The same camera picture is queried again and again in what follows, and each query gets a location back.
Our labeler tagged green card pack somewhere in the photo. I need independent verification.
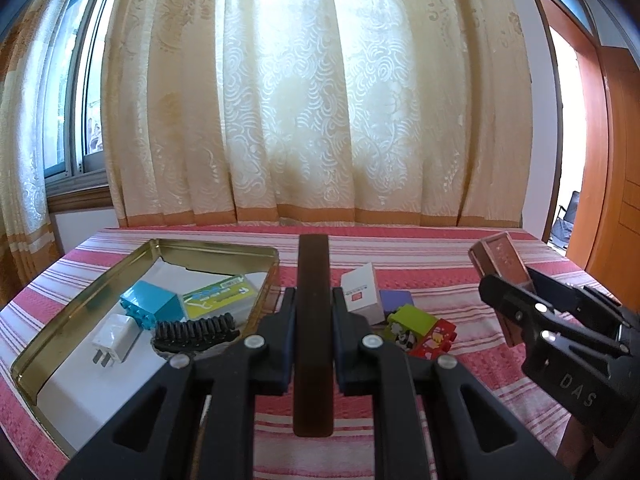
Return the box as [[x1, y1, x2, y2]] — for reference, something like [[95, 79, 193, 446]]
[[180, 273, 260, 322]]

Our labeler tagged white paper liner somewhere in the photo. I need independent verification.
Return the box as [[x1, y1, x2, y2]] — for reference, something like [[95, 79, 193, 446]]
[[42, 259, 271, 451]]

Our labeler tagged red striped bed sheet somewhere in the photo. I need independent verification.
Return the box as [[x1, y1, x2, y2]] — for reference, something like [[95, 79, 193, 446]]
[[0, 225, 621, 480]]

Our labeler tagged sliding glass window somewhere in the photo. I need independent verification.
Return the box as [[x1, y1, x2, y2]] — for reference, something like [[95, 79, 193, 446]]
[[42, 0, 110, 182]]

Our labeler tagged white box with red label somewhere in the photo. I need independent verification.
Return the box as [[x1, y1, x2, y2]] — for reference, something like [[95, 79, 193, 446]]
[[341, 262, 385, 327]]

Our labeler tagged white charger plug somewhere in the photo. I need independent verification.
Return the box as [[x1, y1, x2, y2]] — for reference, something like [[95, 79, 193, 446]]
[[91, 313, 139, 372]]

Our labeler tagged green toy block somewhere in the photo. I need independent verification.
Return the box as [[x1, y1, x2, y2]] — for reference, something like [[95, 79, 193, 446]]
[[385, 305, 437, 352]]

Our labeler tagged dark brown wooden bar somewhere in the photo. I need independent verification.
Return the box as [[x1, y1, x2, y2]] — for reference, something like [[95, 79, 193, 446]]
[[293, 234, 335, 439]]

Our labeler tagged wooden window sill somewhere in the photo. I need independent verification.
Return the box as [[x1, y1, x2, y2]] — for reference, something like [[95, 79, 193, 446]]
[[46, 185, 114, 217]]

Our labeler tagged red toy block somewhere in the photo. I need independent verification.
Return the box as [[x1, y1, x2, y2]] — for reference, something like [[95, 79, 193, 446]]
[[407, 320, 459, 361]]

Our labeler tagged wide cream patterned curtain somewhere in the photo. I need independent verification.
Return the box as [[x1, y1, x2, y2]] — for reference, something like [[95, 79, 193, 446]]
[[102, 0, 534, 229]]

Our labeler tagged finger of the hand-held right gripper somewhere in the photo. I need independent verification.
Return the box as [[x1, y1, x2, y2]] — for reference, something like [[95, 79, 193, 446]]
[[478, 273, 622, 357], [526, 266, 627, 334]]

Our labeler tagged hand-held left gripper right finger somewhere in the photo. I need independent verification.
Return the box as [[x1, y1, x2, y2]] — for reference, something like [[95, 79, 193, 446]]
[[333, 287, 576, 480]]

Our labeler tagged blue toy block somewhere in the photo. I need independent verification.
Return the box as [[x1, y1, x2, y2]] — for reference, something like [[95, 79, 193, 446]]
[[119, 280, 182, 331]]

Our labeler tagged narrow cream patterned curtain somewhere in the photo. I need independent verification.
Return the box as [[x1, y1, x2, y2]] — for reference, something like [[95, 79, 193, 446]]
[[0, 0, 67, 307]]

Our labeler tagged gold metal tin tray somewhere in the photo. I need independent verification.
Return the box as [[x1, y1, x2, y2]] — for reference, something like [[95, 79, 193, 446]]
[[10, 239, 281, 456]]

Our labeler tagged copper pink box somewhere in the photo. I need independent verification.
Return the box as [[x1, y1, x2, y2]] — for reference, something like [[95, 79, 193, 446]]
[[468, 232, 537, 349]]

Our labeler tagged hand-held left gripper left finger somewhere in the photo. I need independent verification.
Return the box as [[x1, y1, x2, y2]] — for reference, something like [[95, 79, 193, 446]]
[[55, 287, 299, 480]]

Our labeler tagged black comb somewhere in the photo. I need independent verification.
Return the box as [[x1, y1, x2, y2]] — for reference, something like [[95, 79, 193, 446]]
[[152, 312, 240, 356]]

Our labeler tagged purple block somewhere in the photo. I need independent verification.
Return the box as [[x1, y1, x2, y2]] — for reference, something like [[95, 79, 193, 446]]
[[379, 289, 416, 322]]

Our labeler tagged orange wooden door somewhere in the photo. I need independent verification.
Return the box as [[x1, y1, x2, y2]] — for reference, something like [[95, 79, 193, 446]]
[[535, 0, 640, 282]]

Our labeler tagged folding chair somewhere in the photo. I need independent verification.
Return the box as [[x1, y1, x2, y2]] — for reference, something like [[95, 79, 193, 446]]
[[547, 190, 582, 254]]

